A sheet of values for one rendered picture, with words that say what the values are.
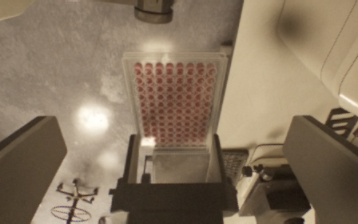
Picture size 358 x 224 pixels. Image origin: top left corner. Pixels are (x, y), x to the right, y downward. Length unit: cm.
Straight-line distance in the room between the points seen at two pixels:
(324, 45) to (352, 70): 6
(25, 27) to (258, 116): 136
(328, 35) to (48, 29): 137
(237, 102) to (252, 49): 16
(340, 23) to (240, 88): 30
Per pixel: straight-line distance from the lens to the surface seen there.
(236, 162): 79
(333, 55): 35
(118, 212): 20
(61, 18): 140
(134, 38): 130
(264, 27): 51
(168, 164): 130
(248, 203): 93
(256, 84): 58
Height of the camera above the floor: 119
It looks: 48 degrees down
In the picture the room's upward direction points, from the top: 178 degrees clockwise
